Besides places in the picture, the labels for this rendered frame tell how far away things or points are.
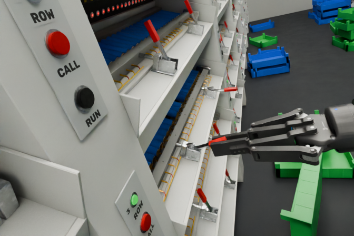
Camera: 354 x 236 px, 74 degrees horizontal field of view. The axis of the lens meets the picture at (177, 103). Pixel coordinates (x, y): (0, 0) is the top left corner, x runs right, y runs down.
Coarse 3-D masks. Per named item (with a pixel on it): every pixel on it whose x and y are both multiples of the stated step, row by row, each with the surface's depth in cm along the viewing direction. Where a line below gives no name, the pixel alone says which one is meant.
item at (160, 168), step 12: (204, 72) 79; (192, 96) 64; (192, 108) 62; (180, 120) 55; (180, 132) 51; (168, 144) 47; (168, 156) 44; (180, 156) 47; (156, 168) 42; (156, 180) 39
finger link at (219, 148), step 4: (228, 140) 44; (232, 140) 43; (236, 140) 43; (240, 140) 42; (244, 140) 42; (212, 144) 44; (216, 144) 44; (220, 144) 44; (224, 144) 43; (228, 144) 43; (232, 144) 43; (236, 144) 43; (212, 148) 45; (216, 148) 44; (220, 148) 44; (224, 148) 44; (228, 148) 44; (216, 152) 45; (220, 152) 45; (224, 152) 44; (228, 152) 44
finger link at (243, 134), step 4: (240, 132) 44; (244, 132) 44; (212, 136) 46; (216, 136) 46; (220, 136) 45; (228, 136) 45; (232, 136) 44; (236, 136) 44; (240, 136) 44; (244, 136) 44; (248, 136) 44
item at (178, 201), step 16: (208, 64) 83; (224, 64) 81; (208, 80) 80; (208, 112) 63; (192, 128) 57; (208, 128) 57; (176, 176) 44; (192, 176) 44; (160, 192) 40; (176, 192) 41; (192, 192) 41; (176, 208) 38; (176, 224) 31
